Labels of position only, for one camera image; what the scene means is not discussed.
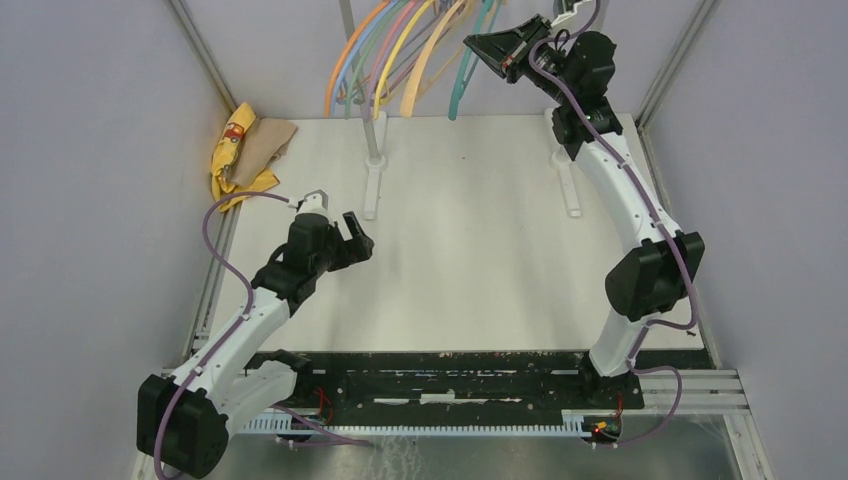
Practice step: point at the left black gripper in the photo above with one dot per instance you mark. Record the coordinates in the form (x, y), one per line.
(352, 250)

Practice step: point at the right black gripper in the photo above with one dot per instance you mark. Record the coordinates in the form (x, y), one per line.
(503, 50)

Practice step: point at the teal hanger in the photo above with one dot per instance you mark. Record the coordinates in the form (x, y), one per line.
(487, 17)

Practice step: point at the yellow hanger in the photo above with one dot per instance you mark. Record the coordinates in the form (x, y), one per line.
(391, 66)

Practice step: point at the purple hanger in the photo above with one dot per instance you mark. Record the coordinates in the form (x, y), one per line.
(397, 66)

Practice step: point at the pink red hanger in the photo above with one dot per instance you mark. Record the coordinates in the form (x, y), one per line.
(396, 22)

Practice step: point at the sage green hanger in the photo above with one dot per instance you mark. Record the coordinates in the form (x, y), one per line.
(376, 33)

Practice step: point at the orange hanger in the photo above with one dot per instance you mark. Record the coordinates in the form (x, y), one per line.
(339, 82)

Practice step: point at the peach beige hanger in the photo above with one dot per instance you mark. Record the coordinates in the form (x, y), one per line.
(449, 17)

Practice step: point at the light blue hanger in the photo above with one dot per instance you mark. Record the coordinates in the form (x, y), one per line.
(353, 76)

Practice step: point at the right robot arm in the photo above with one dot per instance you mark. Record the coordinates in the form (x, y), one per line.
(660, 259)

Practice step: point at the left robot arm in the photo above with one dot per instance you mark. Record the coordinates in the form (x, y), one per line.
(186, 419)

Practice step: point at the left white rack foot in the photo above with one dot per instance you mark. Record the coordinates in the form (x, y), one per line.
(376, 163)

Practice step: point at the white rack foot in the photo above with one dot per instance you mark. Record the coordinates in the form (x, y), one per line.
(376, 163)
(562, 164)

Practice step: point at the right white rack foot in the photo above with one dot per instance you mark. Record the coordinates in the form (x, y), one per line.
(562, 164)

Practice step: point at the beige cloth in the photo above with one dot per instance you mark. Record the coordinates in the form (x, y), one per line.
(266, 140)

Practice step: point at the left grey rack pole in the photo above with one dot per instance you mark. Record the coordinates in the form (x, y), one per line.
(348, 24)

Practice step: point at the yellow cloth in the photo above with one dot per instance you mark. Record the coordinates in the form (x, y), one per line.
(226, 153)

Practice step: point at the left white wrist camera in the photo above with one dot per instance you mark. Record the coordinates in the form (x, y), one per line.
(315, 202)

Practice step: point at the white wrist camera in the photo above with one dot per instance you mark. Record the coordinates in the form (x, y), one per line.
(315, 202)
(565, 12)

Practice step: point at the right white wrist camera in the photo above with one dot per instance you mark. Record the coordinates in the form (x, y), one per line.
(565, 12)

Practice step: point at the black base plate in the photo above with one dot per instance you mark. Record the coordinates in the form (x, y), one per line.
(456, 389)

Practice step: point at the left aluminium frame rail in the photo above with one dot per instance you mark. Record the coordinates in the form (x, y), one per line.
(199, 275)

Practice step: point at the aluminium frame rail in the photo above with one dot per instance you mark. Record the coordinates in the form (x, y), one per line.
(660, 87)
(199, 275)

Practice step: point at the white slotted cable duct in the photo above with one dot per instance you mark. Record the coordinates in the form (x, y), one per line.
(274, 422)

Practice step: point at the right aluminium frame rail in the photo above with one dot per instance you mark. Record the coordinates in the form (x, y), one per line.
(660, 87)

